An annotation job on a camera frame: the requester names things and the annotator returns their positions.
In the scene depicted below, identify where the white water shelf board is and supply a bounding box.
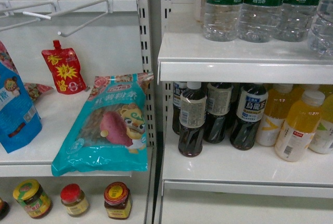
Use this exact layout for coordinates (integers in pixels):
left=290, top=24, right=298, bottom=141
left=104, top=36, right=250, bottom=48
left=158, top=13, right=332, bottom=84

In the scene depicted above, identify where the white tea shelf board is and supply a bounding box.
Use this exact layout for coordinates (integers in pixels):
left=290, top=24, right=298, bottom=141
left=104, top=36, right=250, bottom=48
left=162, top=130, right=332, bottom=198

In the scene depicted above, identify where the water bottle shelf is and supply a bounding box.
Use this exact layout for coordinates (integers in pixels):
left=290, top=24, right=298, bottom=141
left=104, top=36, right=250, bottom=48
left=308, top=0, right=332, bottom=58
left=238, top=0, right=283, bottom=43
left=203, top=0, right=244, bottom=42
left=274, top=0, right=319, bottom=42

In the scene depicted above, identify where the white slotted shelf upright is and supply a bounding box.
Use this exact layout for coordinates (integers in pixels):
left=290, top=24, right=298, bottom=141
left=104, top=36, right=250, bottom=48
left=137, top=0, right=157, bottom=146

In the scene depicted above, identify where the white left shelf board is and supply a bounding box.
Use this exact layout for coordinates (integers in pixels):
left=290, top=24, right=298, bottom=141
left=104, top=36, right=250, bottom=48
left=1, top=90, right=90, bottom=178

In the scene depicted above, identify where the oolong tea bottle rear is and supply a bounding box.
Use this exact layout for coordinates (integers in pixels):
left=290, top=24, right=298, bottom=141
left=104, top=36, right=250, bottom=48
left=172, top=81, right=187, bottom=134

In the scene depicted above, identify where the oolong tea bottle front left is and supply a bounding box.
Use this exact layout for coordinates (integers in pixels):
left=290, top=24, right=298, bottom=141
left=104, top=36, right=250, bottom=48
left=178, top=82, right=207, bottom=157

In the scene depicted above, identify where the oolong tea bottle middle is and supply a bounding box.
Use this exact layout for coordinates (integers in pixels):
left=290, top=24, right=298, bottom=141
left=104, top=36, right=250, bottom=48
left=203, top=82, right=233, bottom=143

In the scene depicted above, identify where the teal sweet potato noodle bag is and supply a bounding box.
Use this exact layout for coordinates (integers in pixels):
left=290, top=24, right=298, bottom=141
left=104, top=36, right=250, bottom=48
left=51, top=72, right=154, bottom=177

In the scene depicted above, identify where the oolong tea bottle blue label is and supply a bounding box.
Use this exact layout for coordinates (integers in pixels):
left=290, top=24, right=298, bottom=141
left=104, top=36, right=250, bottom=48
left=230, top=83, right=268, bottom=151

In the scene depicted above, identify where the red sauce pouch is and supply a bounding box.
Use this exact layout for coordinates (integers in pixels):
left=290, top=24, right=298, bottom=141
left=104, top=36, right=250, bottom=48
left=42, top=40, right=87, bottom=95

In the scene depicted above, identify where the red yellow lid jar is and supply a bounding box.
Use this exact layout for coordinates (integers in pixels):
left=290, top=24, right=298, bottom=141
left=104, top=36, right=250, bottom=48
left=104, top=182, right=132, bottom=220

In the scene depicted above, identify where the orange vitamin drink rear left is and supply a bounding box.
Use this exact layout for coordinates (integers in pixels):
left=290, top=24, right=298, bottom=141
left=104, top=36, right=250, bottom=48
left=255, top=83, right=293, bottom=146

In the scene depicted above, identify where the orange vitamin drink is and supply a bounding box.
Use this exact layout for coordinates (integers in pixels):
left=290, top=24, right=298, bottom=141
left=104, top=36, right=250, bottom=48
left=275, top=90, right=325, bottom=162
left=255, top=83, right=293, bottom=146

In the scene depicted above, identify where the floral snack bag corner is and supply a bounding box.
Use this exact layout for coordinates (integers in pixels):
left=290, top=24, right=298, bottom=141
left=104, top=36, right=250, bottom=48
left=24, top=83, right=54, bottom=102

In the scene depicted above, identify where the red lid sauce jar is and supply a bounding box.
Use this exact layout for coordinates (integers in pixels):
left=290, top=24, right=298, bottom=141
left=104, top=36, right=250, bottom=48
left=60, top=183, right=89, bottom=217

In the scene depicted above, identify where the orange vitamin drink front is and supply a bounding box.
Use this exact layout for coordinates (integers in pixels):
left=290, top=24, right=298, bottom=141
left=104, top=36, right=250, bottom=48
left=275, top=90, right=325, bottom=162

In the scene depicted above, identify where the blue snack bag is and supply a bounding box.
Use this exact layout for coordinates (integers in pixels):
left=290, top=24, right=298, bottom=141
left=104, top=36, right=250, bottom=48
left=0, top=40, right=43, bottom=154

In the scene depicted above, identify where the yellow vitamin drink right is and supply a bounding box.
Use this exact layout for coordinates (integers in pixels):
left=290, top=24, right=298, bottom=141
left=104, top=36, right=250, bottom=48
left=309, top=84, right=332, bottom=154

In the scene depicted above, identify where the yellow lid sauce jar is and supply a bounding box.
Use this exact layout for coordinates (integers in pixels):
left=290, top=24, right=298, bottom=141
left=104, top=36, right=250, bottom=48
left=12, top=179, right=52, bottom=219

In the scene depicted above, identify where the white wire display hook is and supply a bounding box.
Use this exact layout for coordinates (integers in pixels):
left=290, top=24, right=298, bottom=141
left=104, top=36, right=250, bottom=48
left=57, top=0, right=113, bottom=38
left=1, top=0, right=59, bottom=31

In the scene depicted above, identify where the white wire display hook lower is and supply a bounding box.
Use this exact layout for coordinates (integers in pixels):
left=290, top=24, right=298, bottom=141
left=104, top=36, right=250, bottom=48
left=1, top=0, right=59, bottom=31

